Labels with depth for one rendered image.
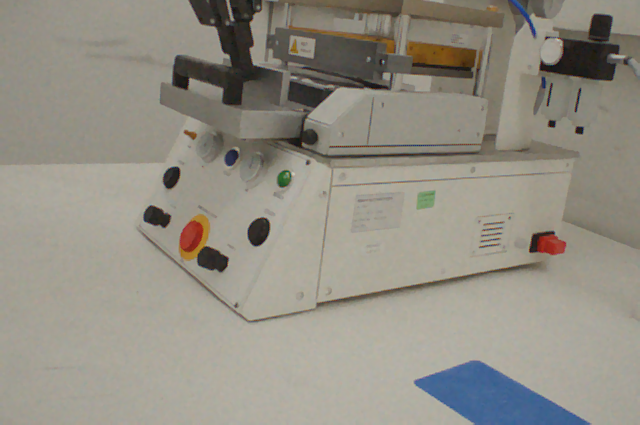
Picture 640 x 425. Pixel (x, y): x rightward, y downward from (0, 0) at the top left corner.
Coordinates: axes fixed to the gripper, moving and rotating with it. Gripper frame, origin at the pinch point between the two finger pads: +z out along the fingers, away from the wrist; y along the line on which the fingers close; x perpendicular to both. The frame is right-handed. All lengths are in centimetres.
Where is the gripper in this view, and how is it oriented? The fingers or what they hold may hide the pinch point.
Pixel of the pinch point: (239, 51)
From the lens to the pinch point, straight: 84.1
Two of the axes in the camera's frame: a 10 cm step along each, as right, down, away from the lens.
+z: 1.7, 8.9, 4.1
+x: 5.6, 2.6, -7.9
